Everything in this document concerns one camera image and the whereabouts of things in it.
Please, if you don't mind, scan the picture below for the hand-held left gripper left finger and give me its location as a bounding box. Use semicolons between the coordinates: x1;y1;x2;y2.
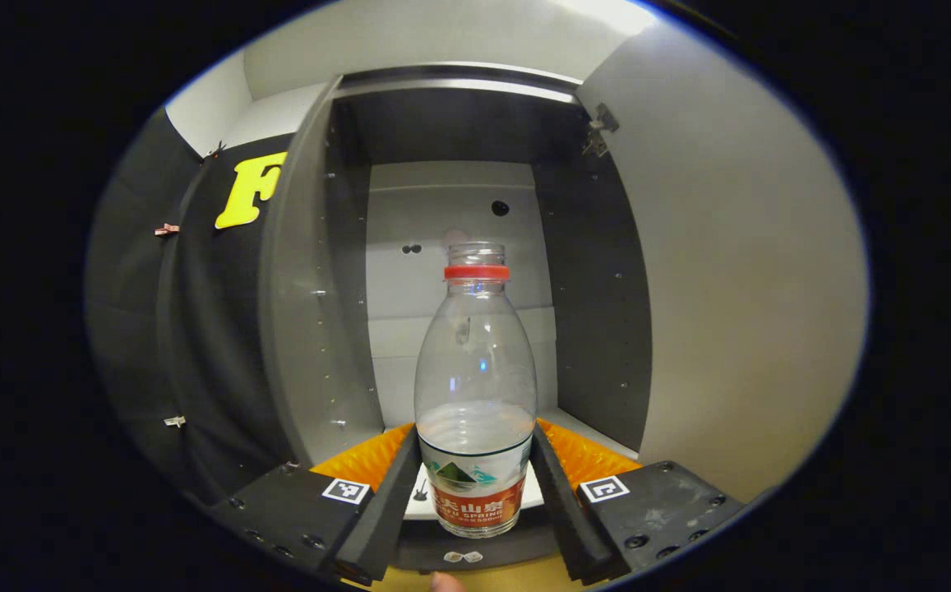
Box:
206;423;423;587

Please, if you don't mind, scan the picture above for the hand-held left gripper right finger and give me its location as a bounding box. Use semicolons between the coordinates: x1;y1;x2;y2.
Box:
528;418;746;587

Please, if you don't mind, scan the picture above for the clear plastic bottle red label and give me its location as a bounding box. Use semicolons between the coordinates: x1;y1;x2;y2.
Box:
413;241;539;539

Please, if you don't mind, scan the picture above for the dark grey cabinet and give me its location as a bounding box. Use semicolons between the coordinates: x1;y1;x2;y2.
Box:
257;63;657;576

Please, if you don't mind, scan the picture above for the metal door hinge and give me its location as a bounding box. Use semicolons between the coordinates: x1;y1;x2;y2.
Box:
580;102;621;159

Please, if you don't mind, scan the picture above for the black backdrop cloth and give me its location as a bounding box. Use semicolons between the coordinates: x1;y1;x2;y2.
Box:
85;107;303;508

